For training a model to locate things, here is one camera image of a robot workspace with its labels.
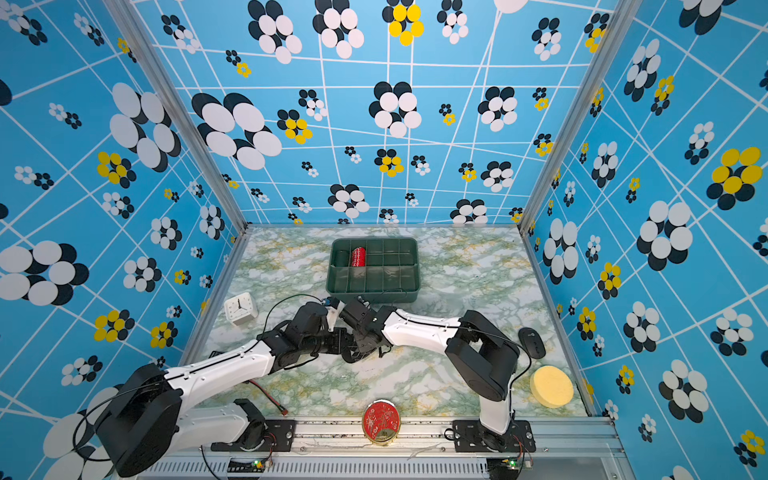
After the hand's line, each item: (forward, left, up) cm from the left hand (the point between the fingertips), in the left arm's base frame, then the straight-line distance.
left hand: (357, 339), depth 83 cm
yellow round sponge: (-12, -52, -3) cm, 54 cm away
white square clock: (+11, +39, -4) cm, 40 cm away
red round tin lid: (-20, -7, -4) cm, 21 cm away
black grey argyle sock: (-5, +3, +9) cm, 11 cm away
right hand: (+3, -3, -5) cm, 6 cm away
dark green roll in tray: (+30, +8, -1) cm, 31 cm away
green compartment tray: (+28, -7, -5) cm, 29 cm away
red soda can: (+30, +2, -1) cm, 30 cm away
